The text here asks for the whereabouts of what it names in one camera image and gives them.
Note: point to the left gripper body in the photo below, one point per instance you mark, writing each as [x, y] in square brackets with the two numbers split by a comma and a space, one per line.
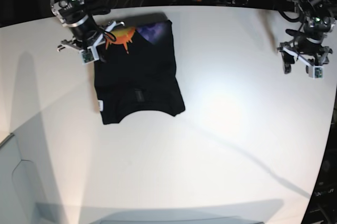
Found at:
[308, 48]

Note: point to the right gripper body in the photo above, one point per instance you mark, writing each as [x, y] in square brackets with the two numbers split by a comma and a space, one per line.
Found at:
[87, 33]

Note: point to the black T-shirt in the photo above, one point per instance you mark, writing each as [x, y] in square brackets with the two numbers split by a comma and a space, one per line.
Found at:
[140, 72]

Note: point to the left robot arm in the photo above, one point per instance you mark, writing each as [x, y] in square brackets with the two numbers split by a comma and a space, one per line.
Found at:
[316, 22]

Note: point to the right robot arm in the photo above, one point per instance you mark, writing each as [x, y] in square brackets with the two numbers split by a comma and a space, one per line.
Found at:
[71, 11]

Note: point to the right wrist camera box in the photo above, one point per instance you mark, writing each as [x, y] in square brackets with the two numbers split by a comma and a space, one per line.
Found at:
[88, 56]

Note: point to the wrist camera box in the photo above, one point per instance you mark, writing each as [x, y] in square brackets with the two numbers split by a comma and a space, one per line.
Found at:
[88, 56]
[316, 72]

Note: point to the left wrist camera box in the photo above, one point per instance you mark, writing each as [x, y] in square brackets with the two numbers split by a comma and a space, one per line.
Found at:
[316, 72]

